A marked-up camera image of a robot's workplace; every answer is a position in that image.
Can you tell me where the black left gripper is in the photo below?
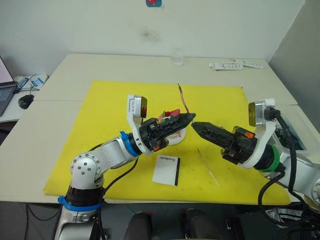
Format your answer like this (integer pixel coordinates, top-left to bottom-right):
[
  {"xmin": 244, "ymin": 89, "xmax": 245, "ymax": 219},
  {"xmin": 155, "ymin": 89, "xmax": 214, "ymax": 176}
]
[{"xmin": 138, "ymin": 112, "xmax": 197, "ymax": 153}]

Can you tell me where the clear plastic cup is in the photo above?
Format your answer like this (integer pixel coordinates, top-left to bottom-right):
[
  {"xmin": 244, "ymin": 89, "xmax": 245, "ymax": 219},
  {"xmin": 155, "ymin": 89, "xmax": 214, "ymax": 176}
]
[{"xmin": 171, "ymin": 48, "xmax": 186, "ymax": 67}]

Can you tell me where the black computer mouse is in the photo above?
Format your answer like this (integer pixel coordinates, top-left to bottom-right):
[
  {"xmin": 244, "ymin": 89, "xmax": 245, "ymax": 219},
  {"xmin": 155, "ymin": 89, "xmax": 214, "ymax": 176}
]
[{"xmin": 17, "ymin": 94, "xmax": 35, "ymax": 110}]

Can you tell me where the blue white packet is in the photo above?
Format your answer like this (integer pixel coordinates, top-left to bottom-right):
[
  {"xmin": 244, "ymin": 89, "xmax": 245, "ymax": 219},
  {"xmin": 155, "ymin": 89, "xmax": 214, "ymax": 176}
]
[
  {"xmin": 30, "ymin": 74, "xmax": 49, "ymax": 89},
  {"xmin": 14, "ymin": 75, "xmax": 32, "ymax": 90}
]

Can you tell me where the dark rounded shape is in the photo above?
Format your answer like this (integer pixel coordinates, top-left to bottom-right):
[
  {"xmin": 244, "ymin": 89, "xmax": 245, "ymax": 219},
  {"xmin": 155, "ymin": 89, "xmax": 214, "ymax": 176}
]
[
  {"xmin": 124, "ymin": 211, "xmax": 154, "ymax": 240},
  {"xmin": 183, "ymin": 208, "xmax": 221, "ymax": 240}
]

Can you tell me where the white Handmade matchbox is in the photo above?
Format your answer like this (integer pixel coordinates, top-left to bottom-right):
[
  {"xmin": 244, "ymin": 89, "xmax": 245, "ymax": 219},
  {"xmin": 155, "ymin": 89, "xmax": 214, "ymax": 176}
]
[{"xmin": 151, "ymin": 154, "xmax": 181, "ymax": 187}]

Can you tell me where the grey partition panel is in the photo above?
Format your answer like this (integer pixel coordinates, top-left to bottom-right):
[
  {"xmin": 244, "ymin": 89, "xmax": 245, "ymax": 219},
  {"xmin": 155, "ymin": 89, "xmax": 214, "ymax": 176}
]
[{"xmin": 266, "ymin": 0, "xmax": 320, "ymax": 106}]

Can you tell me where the white side desk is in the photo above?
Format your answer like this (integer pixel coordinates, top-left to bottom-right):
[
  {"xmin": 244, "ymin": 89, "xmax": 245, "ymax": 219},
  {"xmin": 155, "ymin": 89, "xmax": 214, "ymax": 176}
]
[{"xmin": 0, "ymin": 73, "xmax": 51, "ymax": 124}]

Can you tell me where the grey laptop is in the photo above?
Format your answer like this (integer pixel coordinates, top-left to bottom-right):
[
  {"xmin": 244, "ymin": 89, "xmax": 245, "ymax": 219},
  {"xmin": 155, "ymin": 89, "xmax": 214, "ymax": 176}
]
[{"xmin": 0, "ymin": 56, "xmax": 18, "ymax": 117}]

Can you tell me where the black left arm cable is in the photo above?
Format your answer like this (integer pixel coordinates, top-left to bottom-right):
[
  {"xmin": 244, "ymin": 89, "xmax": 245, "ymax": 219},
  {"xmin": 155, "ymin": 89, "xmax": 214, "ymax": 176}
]
[{"xmin": 91, "ymin": 158, "xmax": 140, "ymax": 240}]

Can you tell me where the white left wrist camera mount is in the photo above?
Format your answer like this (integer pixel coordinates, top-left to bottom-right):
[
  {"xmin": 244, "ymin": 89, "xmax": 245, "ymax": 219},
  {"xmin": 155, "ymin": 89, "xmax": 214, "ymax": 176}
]
[{"xmin": 126, "ymin": 94, "xmax": 161, "ymax": 157}]

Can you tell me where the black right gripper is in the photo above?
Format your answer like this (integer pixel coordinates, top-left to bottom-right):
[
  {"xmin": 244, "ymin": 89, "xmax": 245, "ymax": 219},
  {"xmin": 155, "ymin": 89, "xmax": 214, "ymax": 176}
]
[{"xmin": 191, "ymin": 121, "xmax": 257, "ymax": 165}]

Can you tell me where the yellow foam mat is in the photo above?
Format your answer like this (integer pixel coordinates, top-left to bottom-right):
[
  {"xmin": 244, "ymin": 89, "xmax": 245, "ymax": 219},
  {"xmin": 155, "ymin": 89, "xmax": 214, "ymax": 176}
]
[{"xmin": 42, "ymin": 79, "xmax": 292, "ymax": 206}]

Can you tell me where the thin candle with white spike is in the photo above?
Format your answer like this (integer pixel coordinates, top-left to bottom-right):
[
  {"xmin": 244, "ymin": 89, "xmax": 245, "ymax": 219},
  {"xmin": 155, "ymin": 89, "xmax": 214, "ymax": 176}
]
[{"xmin": 196, "ymin": 147, "xmax": 220, "ymax": 187}]

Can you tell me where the white round plate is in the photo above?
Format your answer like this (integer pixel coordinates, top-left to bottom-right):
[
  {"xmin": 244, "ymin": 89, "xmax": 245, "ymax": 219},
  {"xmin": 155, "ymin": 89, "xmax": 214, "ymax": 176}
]
[{"xmin": 164, "ymin": 126, "xmax": 188, "ymax": 146}]

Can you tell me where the white printed paper strip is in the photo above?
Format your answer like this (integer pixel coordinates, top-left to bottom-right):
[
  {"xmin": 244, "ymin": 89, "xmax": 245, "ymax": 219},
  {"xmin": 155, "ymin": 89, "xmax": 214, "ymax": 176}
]
[
  {"xmin": 208, "ymin": 62, "xmax": 245, "ymax": 72},
  {"xmin": 229, "ymin": 58, "xmax": 264, "ymax": 70}
]

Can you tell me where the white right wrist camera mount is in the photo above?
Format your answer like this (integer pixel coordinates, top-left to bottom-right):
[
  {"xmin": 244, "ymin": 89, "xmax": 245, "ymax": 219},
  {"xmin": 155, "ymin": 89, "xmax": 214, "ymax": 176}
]
[{"xmin": 236, "ymin": 98, "xmax": 277, "ymax": 171}]

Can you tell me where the box of black parts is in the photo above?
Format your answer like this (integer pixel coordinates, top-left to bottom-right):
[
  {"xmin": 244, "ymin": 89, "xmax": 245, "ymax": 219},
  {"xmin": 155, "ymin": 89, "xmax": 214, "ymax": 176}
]
[{"xmin": 273, "ymin": 117, "xmax": 307, "ymax": 152}]

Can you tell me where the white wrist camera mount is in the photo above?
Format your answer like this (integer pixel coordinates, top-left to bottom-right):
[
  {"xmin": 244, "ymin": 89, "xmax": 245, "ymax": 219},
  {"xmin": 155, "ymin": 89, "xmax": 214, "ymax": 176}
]
[
  {"xmin": 126, "ymin": 94, "xmax": 161, "ymax": 157},
  {"xmin": 236, "ymin": 98, "xmax": 277, "ymax": 171}
]

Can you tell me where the pink glazed fruit cake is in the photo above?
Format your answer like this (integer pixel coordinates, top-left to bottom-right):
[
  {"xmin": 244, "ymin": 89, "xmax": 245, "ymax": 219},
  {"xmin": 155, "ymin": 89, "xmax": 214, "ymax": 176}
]
[{"xmin": 156, "ymin": 107, "xmax": 184, "ymax": 139}]

